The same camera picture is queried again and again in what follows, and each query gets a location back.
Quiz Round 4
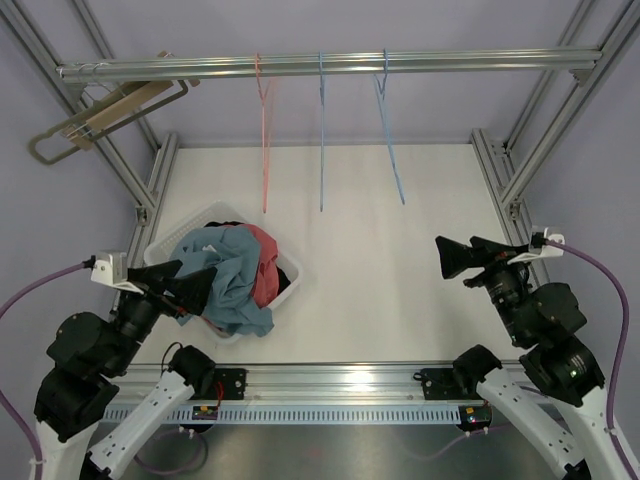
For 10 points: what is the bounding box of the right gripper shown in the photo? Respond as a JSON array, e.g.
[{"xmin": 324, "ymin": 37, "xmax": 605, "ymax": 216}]
[{"xmin": 435, "ymin": 235, "xmax": 531, "ymax": 343}]

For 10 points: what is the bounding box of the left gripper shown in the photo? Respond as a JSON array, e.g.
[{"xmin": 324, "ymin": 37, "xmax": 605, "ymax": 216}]
[{"xmin": 105, "ymin": 259, "xmax": 217, "ymax": 375}]

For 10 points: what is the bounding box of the blue t shirt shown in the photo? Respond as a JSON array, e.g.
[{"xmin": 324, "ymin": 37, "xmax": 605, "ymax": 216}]
[{"xmin": 170, "ymin": 225, "xmax": 274, "ymax": 337}]

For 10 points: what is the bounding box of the red t shirt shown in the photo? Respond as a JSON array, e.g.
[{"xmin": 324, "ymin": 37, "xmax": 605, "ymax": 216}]
[{"xmin": 244, "ymin": 224, "xmax": 280, "ymax": 308}]

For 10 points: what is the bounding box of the black t shirt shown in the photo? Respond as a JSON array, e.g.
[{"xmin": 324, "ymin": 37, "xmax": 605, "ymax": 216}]
[{"xmin": 206, "ymin": 221, "xmax": 291, "ymax": 296}]

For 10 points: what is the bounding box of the pink wire hanger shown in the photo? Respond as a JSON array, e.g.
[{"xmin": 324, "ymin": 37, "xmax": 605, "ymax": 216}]
[{"xmin": 254, "ymin": 53, "xmax": 277, "ymax": 214}]

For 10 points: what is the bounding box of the light blue wire hanger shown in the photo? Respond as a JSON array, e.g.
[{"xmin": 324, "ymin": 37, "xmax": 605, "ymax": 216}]
[{"xmin": 318, "ymin": 52, "xmax": 326, "ymax": 213}]

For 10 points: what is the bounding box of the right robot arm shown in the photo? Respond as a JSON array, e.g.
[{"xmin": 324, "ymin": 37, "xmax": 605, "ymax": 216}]
[{"xmin": 435, "ymin": 230, "xmax": 639, "ymax": 479}]

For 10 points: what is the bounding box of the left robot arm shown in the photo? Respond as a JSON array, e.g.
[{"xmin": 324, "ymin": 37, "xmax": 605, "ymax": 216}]
[{"xmin": 32, "ymin": 252, "xmax": 217, "ymax": 479}]

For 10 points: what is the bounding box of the wooden hanger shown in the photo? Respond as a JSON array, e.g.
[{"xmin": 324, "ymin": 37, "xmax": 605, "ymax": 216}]
[{"xmin": 60, "ymin": 78, "xmax": 200, "ymax": 153}]

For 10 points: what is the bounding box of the olive flat hanger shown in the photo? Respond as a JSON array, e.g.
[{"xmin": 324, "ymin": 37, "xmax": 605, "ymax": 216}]
[{"xmin": 26, "ymin": 82, "xmax": 190, "ymax": 166}]

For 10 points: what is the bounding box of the white laundry basket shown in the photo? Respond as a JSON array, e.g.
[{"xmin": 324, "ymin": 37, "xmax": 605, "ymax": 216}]
[{"xmin": 144, "ymin": 201, "xmax": 302, "ymax": 345}]

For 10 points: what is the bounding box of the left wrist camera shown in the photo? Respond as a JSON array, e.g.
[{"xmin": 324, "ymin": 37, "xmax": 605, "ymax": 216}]
[{"xmin": 90, "ymin": 251, "xmax": 143, "ymax": 294}]

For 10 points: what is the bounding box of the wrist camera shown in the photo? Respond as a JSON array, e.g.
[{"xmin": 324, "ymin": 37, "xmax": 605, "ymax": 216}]
[
  {"xmin": 90, "ymin": 251, "xmax": 143, "ymax": 294},
  {"xmin": 507, "ymin": 227, "xmax": 566, "ymax": 264}
]

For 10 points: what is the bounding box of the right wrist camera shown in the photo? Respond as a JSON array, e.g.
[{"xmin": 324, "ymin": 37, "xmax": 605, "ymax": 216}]
[{"xmin": 507, "ymin": 227, "xmax": 566, "ymax": 264}]

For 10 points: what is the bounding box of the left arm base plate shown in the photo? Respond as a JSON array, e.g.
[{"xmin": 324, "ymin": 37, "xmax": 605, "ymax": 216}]
[{"xmin": 197, "ymin": 368, "xmax": 247, "ymax": 401}]

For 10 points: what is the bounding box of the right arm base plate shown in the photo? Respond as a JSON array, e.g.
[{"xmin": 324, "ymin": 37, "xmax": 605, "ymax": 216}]
[{"xmin": 412, "ymin": 366, "xmax": 488, "ymax": 401}]

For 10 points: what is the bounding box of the front aluminium rail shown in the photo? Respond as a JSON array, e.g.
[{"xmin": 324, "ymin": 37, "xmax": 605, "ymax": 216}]
[{"xmin": 64, "ymin": 363, "xmax": 609, "ymax": 404}]

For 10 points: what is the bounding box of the white slotted cable duct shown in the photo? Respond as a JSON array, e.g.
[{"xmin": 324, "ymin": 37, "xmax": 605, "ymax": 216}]
[{"xmin": 99, "ymin": 405, "xmax": 462, "ymax": 425}]

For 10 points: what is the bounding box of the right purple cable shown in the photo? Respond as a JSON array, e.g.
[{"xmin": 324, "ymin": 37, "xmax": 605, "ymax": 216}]
[{"xmin": 399, "ymin": 239, "xmax": 632, "ymax": 461}]

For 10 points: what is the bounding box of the aluminium hanging rail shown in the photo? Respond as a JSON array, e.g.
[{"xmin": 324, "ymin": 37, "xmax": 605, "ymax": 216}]
[{"xmin": 57, "ymin": 47, "xmax": 602, "ymax": 84}]

